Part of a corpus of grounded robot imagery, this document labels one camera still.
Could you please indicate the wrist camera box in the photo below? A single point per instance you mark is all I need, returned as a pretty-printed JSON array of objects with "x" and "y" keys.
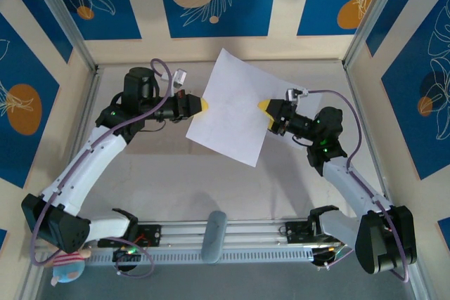
[
  {"x": 293, "y": 94},
  {"x": 180, "y": 78}
]

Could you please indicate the plush doll striped shirt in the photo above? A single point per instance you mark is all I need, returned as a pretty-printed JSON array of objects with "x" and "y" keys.
[{"x": 67, "y": 268}]

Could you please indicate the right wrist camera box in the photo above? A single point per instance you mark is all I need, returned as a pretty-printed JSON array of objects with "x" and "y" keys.
[{"x": 293, "y": 94}]

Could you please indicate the black electronics board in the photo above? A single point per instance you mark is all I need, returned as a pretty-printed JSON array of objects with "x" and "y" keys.
[
  {"x": 325, "y": 256},
  {"x": 124, "y": 256}
]

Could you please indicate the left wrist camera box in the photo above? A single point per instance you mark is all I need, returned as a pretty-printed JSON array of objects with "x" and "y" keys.
[{"x": 180, "y": 78}]

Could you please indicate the aluminium corner post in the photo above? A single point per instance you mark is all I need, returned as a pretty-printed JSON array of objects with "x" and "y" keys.
[
  {"x": 372, "y": 15},
  {"x": 59, "y": 15}
]

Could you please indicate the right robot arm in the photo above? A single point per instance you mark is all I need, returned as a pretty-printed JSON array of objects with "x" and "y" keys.
[{"x": 351, "y": 184}]

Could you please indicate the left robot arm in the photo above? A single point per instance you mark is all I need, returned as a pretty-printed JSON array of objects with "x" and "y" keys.
[{"x": 88, "y": 163}]

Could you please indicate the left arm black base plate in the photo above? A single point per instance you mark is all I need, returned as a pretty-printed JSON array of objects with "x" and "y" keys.
[{"x": 154, "y": 235}]

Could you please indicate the aluminium frame bar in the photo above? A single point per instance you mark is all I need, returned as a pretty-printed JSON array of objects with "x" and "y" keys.
[
  {"x": 422, "y": 287},
  {"x": 30, "y": 279}
]

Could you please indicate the aluminium table side rail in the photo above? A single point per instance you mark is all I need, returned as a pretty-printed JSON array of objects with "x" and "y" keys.
[
  {"x": 84, "y": 121},
  {"x": 353, "y": 85}
]

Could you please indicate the aluminium mounting rails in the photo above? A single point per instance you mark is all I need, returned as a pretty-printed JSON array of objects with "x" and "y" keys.
[{"x": 246, "y": 235}]

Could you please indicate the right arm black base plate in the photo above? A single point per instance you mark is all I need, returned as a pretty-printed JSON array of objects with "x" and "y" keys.
[{"x": 297, "y": 233}]

